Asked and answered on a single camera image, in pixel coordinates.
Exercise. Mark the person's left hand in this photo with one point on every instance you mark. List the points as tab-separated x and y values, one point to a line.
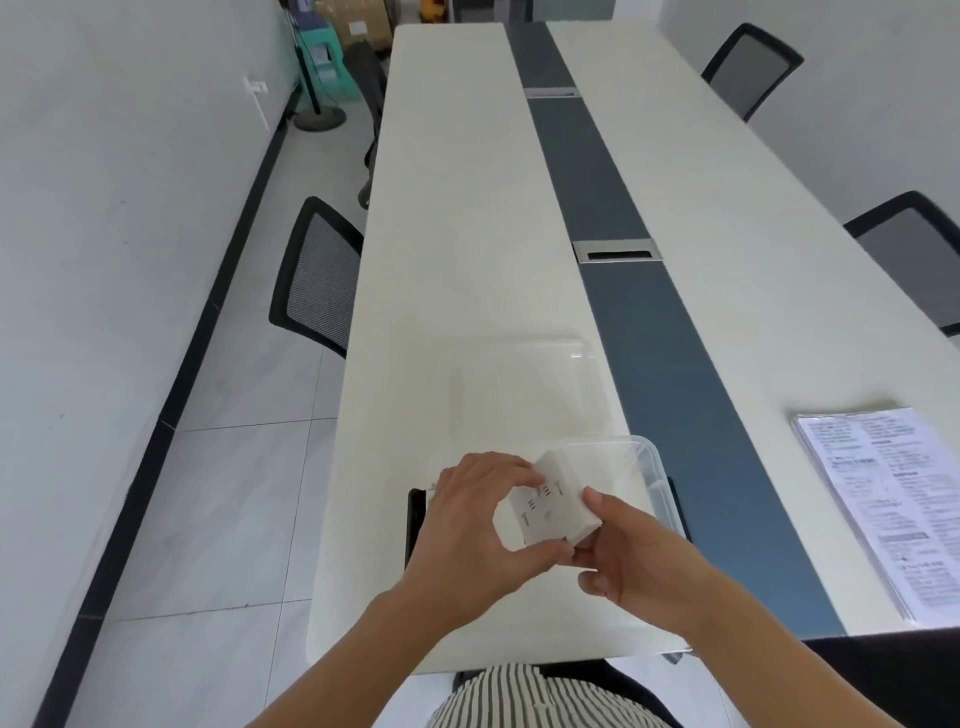
457	547

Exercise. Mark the person's right hand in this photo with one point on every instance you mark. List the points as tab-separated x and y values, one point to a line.
652	570

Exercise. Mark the person's right thumb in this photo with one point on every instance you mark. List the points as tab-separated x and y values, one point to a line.
604	506

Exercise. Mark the person's left thumb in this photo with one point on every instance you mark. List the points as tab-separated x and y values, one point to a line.
541	556

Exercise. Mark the white cube power socket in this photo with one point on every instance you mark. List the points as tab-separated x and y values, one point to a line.
551	506

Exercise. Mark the person's right forearm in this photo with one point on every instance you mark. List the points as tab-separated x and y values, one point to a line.
765	667

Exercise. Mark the person's left forearm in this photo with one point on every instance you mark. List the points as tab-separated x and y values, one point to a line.
352	667

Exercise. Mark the clear plastic container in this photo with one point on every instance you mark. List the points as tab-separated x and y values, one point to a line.
637	469

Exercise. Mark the clear plastic lid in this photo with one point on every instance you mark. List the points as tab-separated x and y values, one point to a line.
529	390

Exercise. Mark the striped shirt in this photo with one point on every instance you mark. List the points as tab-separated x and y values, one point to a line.
540	701

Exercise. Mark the printed papers in clear sleeve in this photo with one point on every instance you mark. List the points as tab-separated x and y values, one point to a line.
892	502

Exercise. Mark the black chair back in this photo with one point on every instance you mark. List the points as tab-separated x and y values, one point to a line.
892	675

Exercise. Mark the black mesh office chair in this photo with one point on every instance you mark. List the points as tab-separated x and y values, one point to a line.
371	97
319	274
919	259
750	71

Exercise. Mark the black round stand base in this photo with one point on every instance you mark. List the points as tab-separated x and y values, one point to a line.
319	118

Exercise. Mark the yellow object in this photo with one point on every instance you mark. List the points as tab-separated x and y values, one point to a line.
430	10

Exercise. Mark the stacked teal plastic stools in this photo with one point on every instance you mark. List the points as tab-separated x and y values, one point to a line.
321	60

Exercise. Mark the brown cardboard box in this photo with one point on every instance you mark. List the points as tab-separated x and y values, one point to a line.
356	22

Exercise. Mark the white wall socket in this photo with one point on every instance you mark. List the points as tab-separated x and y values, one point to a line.
256	85

